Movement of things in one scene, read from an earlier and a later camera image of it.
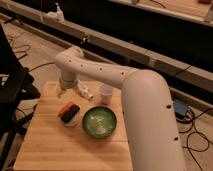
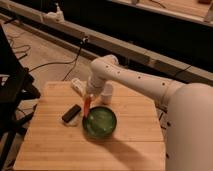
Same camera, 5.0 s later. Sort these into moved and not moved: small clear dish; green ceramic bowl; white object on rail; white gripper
Moved: white gripper
Not moved: white object on rail; small clear dish; green ceramic bowl
